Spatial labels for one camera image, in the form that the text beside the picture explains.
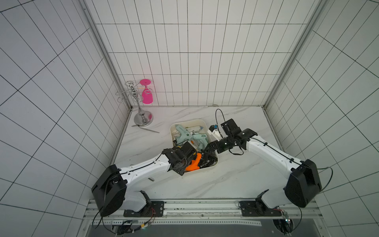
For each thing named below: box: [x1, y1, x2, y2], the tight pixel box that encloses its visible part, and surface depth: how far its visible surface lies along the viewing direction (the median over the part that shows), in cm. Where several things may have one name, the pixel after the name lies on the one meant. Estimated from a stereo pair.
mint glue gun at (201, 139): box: [192, 133, 209, 151], surface depth 95 cm
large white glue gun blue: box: [185, 125, 204, 132], surface depth 104 cm
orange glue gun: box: [185, 152, 202, 172], surface depth 84 cm
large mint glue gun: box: [175, 124, 193, 144], surface depth 94 cm
